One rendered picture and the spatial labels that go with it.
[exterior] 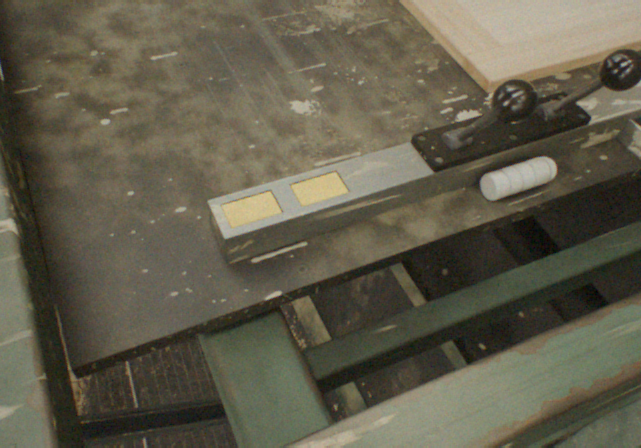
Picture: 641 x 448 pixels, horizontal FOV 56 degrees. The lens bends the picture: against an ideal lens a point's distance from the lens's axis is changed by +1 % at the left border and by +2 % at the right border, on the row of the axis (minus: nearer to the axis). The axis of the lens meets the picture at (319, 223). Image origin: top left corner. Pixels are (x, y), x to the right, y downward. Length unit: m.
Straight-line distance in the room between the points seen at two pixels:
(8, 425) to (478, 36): 0.69
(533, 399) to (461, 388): 0.05
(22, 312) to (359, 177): 0.32
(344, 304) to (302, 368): 2.28
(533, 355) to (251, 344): 0.24
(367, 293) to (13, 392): 2.37
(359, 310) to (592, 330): 2.27
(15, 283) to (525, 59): 0.64
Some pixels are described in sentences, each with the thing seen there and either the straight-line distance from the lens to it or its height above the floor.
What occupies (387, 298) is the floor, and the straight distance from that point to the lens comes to 2.65.
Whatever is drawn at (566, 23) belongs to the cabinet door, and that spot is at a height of 1.22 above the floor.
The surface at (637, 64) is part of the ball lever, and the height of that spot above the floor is 1.45.
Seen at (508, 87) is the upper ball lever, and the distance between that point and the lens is 0.54.
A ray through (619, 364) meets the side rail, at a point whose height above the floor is 1.51.
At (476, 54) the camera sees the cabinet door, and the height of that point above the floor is 1.36.
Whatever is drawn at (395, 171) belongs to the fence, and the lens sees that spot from 0.61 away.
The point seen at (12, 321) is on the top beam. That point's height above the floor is 1.88.
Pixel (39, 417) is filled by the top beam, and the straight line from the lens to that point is 0.42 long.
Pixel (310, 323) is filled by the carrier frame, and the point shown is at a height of 0.79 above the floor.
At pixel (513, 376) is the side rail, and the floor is 1.58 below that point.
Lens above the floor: 2.00
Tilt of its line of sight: 42 degrees down
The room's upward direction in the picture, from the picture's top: 83 degrees counter-clockwise
